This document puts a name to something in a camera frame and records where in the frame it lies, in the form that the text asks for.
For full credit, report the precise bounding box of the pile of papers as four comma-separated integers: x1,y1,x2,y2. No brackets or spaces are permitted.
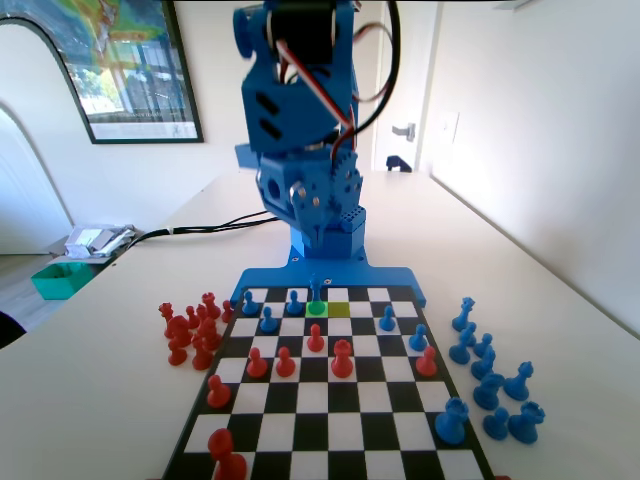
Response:
63,223,137,259

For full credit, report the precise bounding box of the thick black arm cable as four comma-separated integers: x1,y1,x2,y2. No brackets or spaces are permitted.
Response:
344,0,404,141

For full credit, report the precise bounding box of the red white servo wire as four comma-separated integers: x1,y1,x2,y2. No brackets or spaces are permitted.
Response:
269,22,396,169

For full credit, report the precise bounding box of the green plastic box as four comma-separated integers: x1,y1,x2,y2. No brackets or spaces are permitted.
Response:
30,263,91,301

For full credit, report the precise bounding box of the black framed map poster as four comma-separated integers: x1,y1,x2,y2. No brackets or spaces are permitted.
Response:
0,0,205,146

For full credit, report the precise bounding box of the white arched panel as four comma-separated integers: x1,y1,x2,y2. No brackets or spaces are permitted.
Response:
0,14,76,256

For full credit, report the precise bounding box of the white light switch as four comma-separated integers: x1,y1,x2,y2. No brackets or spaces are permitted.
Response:
441,110,461,146

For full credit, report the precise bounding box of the white door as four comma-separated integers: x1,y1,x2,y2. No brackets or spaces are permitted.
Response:
372,0,441,174

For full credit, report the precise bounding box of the blue arm base plate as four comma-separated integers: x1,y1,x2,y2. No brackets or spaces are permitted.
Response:
230,247,430,309

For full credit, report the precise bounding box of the black and white chessboard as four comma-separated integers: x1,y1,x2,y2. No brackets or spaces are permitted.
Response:
159,285,496,480

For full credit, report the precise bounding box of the dark round object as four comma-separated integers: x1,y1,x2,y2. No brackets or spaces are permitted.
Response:
0,310,27,351

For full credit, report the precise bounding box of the black table cable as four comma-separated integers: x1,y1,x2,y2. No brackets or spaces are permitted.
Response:
112,215,284,261
112,208,274,261

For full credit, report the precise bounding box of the blue chess rook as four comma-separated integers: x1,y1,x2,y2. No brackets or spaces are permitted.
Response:
433,397,471,447
507,401,546,445

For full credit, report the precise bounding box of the blue chess bishop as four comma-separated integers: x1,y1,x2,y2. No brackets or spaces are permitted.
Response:
469,346,498,381
448,322,479,365

